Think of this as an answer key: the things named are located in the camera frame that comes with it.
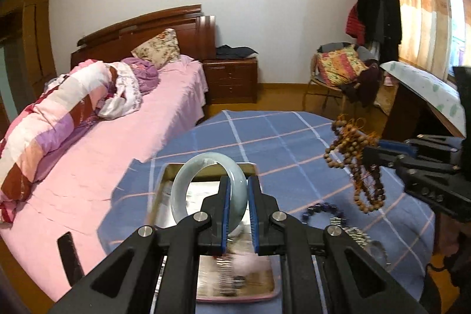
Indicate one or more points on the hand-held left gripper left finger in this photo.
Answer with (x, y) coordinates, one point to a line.
(225, 211)

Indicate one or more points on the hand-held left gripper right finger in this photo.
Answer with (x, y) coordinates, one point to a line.
(254, 211)

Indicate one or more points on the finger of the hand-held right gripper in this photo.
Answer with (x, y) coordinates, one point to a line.
(423, 178)
(392, 145)

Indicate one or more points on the pale jade bangle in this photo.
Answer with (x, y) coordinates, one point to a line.
(177, 185)

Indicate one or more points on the pink tin box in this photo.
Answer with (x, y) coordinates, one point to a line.
(235, 296)

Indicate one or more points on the dark wooden desk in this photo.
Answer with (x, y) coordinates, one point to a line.
(408, 115)

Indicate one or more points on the white green desk cover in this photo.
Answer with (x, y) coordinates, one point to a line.
(423, 86)

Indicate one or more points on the dark red garment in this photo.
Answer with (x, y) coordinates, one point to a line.
(364, 86)

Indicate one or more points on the blue checked tablecloth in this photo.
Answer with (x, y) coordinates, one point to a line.
(276, 137)

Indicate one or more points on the colorful patterned cushion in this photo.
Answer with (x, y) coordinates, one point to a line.
(340, 65)

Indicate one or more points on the orange patterned curtain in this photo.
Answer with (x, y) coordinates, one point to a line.
(419, 5)

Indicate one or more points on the hanging red garment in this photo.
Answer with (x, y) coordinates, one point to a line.
(355, 23)

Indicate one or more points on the bed with pink sheet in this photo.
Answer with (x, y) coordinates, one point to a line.
(110, 152)

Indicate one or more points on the wooden nightstand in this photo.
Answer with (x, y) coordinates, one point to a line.
(230, 80)

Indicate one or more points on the hanging black coat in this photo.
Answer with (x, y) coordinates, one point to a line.
(384, 5)

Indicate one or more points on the purple white blanket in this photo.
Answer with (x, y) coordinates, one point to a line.
(143, 75)

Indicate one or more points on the dark folded clothes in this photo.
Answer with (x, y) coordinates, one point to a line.
(235, 52)

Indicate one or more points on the floral pillow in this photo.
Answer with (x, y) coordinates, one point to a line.
(158, 47)

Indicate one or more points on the pink patchwork quilt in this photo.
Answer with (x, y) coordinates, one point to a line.
(55, 115)

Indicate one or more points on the wooden headboard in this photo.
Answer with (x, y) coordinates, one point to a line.
(147, 23)

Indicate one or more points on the wooden wardrobe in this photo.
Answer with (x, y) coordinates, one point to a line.
(25, 41)

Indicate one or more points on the metal frame chair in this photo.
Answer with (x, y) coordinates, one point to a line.
(312, 86)

